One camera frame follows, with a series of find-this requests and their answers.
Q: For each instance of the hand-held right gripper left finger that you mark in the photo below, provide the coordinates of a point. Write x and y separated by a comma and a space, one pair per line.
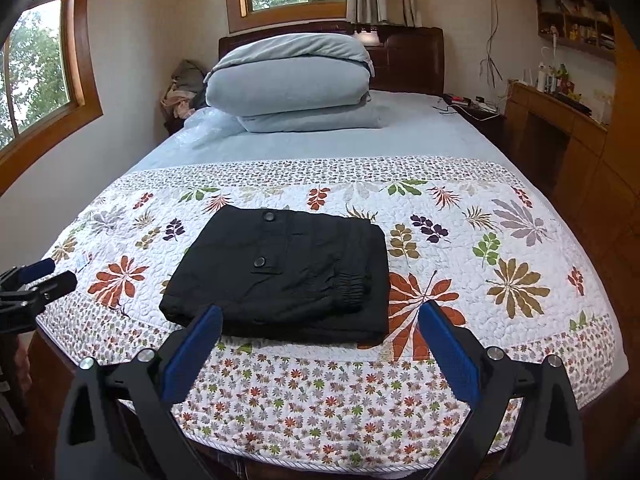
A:
195, 355

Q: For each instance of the wooden wall shelf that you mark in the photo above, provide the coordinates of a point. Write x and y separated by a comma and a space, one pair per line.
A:
575, 25

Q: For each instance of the black pants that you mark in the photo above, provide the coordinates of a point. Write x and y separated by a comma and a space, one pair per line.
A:
280, 270

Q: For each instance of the wooden desk cabinet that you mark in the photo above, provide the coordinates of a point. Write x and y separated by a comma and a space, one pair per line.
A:
550, 135

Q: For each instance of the light blue bed sheet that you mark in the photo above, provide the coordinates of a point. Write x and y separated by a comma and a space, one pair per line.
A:
350, 142

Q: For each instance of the large wooden framed window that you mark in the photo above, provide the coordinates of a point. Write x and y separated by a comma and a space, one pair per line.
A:
35, 70

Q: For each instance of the dark wooden footboard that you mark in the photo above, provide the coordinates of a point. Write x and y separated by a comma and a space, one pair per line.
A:
45, 360

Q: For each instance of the dark wooden nightstand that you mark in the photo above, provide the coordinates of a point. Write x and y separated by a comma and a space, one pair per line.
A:
480, 120

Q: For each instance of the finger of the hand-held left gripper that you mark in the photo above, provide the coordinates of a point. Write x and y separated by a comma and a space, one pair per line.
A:
55, 285
35, 270

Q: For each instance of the thick light blue folded duvet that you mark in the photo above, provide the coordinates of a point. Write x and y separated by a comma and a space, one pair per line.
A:
285, 75

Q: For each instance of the dark wooden headboard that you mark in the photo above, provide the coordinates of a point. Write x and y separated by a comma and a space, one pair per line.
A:
410, 60

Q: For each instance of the pile of clothes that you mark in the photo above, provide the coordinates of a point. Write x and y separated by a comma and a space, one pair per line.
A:
187, 80

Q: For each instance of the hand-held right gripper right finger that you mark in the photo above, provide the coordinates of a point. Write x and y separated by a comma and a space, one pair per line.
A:
450, 355

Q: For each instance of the floral quilt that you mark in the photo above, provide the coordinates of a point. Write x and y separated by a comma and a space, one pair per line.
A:
500, 210

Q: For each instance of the flat light blue folded blanket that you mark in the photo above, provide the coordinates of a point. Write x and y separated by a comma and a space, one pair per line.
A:
310, 120

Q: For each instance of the white bottle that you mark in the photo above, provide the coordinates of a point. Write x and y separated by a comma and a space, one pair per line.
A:
542, 77

